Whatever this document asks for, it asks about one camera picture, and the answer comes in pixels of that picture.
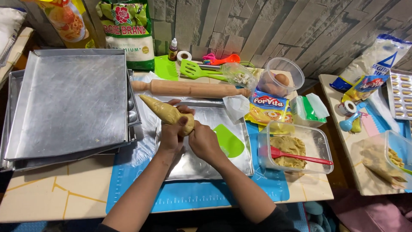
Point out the person's right hand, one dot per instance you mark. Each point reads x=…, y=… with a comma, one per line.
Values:
x=204, y=141

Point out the person's left hand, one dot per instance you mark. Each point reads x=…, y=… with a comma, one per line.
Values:
x=170, y=137

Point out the person's right fingers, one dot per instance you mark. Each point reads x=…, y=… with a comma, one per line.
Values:
x=193, y=129

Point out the piping bag with beige dough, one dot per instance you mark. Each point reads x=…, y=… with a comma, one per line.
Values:
x=162, y=111

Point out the green rounded plastic scraper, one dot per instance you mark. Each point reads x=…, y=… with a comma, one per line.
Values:
x=230, y=143

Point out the wooden rolling pin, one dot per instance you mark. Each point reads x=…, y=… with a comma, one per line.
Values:
x=193, y=88

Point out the shallow metal baking tray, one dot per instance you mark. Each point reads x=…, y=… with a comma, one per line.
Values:
x=206, y=167

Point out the white crumpled paper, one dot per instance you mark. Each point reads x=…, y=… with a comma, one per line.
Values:
x=236, y=106

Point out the green slotted spatula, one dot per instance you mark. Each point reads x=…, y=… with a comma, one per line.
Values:
x=193, y=70

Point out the dimpled metal mould tray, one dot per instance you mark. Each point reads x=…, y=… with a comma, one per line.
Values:
x=133, y=111

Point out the green toothed plastic scraper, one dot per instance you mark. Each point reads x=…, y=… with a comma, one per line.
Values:
x=165, y=67

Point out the blue silicone baking mat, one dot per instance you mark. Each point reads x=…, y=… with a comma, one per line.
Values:
x=193, y=196

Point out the clear bag of piping nozzles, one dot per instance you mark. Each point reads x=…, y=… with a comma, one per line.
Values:
x=239, y=77

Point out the white tape roll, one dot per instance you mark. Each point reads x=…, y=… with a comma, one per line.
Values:
x=184, y=56

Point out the colourful measuring spoons set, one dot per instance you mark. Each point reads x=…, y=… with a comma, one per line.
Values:
x=225, y=60

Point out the small brown dropper bottle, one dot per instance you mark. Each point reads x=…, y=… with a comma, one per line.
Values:
x=173, y=51

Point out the brown egg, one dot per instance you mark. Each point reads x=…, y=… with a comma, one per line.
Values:
x=282, y=79
x=268, y=88

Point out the beige cookie dough lump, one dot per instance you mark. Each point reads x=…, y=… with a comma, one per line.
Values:
x=289, y=146

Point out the red silicone spatula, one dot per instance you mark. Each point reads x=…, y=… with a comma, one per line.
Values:
x=299, y=157

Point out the round clear plastic tub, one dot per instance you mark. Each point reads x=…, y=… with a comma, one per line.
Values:
x=286, y=69

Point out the green white tissue pack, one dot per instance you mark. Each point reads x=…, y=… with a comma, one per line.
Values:
x=305, y=112

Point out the green white sugar bag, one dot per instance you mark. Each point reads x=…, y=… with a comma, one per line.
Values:
x=128, y=32

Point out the rectangular clear plastic container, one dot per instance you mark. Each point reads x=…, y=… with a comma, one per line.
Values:
x=317, y=141

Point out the large upturned metal baking tray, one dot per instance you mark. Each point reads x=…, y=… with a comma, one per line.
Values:
x=67, y=103

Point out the metal baking tray under stack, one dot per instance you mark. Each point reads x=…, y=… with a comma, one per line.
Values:
x=64, y=161

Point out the grey blue plush slippers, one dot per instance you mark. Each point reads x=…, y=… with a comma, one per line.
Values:
x=317, y=216

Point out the blue measuring spoons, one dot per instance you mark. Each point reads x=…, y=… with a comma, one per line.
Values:
x=347, y=124

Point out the printed tape roll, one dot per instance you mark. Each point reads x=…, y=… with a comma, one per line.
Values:
x=347, y=108

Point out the yellow food packet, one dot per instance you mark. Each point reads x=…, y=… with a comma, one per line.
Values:
x=67, y=19

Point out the pink toothed plastic scraper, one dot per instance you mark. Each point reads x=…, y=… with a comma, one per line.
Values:
x=370, y=125

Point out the opened yellow blue margarine packet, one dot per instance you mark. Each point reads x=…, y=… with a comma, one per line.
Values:
x=365, y=87

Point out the filled piping bag in container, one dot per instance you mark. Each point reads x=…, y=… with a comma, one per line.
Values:
x=379, y=164

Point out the white blue flour bag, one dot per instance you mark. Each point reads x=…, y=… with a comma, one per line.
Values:
x=373, y=61

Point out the blue silicone mat with container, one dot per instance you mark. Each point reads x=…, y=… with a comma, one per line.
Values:
x=388, y=124

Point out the pink cloth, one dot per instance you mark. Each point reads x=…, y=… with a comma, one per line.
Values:
x=370, y=212

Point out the clear container with dough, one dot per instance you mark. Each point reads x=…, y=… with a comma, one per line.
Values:
x=399, y=145

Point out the metal tray of shaped cookies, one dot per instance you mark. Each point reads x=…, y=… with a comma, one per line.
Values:
x=402, y=96

